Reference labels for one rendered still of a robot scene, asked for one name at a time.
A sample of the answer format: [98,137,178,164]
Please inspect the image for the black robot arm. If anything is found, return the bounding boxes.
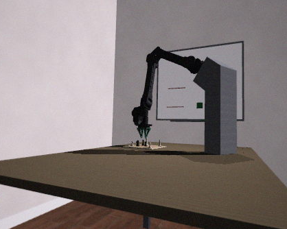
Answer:
[132,47,204,125]

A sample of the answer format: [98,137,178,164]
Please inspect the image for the brown and cream chessboard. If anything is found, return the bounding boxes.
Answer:
[122,144,166,149]

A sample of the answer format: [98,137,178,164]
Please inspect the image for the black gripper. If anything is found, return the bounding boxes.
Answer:
[136,124,152,138]

